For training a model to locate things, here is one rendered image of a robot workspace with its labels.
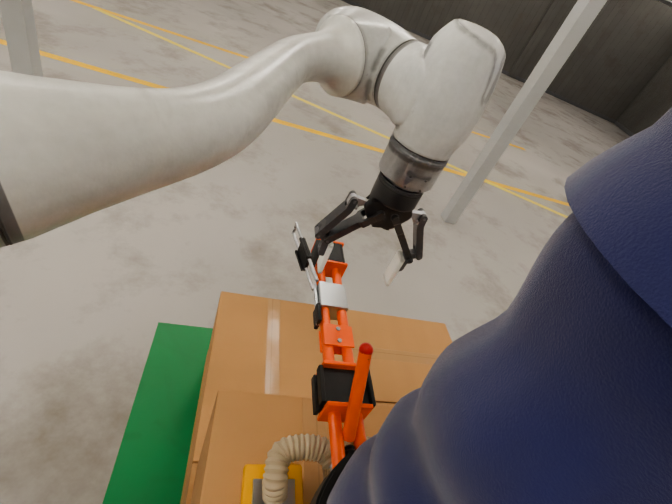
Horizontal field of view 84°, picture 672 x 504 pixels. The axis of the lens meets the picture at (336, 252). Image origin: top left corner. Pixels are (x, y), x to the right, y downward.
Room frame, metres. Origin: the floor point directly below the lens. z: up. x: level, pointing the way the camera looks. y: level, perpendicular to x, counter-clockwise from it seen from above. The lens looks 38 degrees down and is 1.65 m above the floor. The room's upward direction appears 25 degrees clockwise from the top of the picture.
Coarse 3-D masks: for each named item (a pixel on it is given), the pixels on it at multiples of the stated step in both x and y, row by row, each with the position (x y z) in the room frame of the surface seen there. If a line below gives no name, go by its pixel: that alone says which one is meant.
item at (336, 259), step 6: (318, 240) 0.73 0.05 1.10; (336, 246) 0.74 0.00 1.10; (342, 246) 0.76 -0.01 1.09; (312, 252) 0.72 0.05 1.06; (336, 252) 0.72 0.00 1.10; (342, 252) 0.73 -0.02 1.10; (312, 258) 0.71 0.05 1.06; (330, 258) 0.69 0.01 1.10; (336, 258) 0.70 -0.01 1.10; (342, 258) 0.71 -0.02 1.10; (330, 264) 0.67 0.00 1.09; (336, 264) 0.68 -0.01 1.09; (342, 264) 0.68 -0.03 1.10; (330, 270) 0.68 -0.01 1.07; (342, 270) 0.69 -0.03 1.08; (330, 276) 0.68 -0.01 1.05
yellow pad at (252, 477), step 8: (248, 464) 0.26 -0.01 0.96; (256, 464) 0.27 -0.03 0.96; (264, 464) 0.27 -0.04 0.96; (248, 472) 0.25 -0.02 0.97; (256, 472) 0.25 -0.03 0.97; (264, 472) 0.26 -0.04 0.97; (288, 472) 0.27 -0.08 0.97; (296, 472) 0.28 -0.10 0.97; (248, 480) 0.24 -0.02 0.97; (256, 480) 0.24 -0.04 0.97; (288, 480) 0.26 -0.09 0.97; (296, 480) 0.27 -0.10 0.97; (248, 488) 0.23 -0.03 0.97; (256, 488) 0.23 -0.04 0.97; (288, 488) 0.25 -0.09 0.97; (296, 488) 0.26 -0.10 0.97; (248, 496) 0.22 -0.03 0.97; (256, 496) 0.22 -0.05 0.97; (288, 496) 0.24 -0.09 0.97; (296, 496) 0.25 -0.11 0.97
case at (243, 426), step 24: (216, 408) 0.33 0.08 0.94; (240, 408) 0.35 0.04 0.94; (264, 408) 0.37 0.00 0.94; (288, 408) 0.39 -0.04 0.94; (312, 408) 0.41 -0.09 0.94; (384, 408) 0.48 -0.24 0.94; (216, 432) 0.29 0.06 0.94; (240, 432) 0.31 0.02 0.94; (264, 432) 0.33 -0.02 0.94; (288, 432) 0.35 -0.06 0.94; (312, 432) 0.37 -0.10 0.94; (216, 456) 0.26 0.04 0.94; (240, 456) 0.27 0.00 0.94; (264, 456) 0.29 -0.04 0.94; (216, 480) 0.23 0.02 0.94; (240, 480) 0.24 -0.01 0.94; (312, 480) 0.29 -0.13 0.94
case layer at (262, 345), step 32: (224, 320) 0.81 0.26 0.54; (256, 320) 0.87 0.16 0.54; (288, 320) 0.93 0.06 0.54; (352, 320) 1.07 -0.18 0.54; (384, 320) 1.15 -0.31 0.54; (416, 320) 1.23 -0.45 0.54; (224, 352) 0.69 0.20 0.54; (256, 352) 0.74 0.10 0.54; (288, 352) 0.80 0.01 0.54; (384, 352) 0.98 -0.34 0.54; (416, 352) 1.05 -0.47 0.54; (224, 384) 0.60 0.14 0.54; (256, 384) 0.64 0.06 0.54; (288, 384) 0.69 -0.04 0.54; (384, 384) 0.84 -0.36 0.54; (416, 384) 0.90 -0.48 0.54; (192, 448) 0.48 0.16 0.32; (192, 480) 0.33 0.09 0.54
